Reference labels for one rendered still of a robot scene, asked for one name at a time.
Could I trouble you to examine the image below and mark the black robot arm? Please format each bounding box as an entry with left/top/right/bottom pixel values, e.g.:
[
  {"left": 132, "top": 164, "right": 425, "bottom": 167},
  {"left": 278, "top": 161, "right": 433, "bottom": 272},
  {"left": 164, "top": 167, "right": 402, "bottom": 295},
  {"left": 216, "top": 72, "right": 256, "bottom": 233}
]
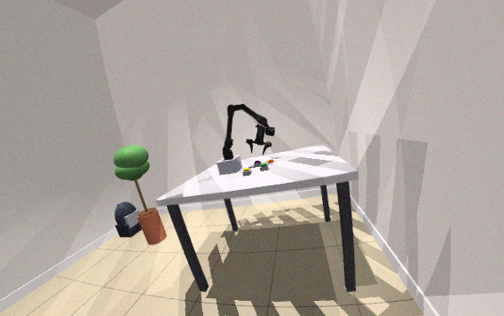
[{"left": 222, "top": 104, "right": 275, "bottom": 160}]

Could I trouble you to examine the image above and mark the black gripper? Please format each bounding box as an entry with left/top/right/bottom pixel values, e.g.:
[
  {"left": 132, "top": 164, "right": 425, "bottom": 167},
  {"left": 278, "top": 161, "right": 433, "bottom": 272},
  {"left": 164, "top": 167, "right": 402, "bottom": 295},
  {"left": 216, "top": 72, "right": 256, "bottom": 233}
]
[{"left": 246, "top": 133, "right": 272, "bottom": 155}]

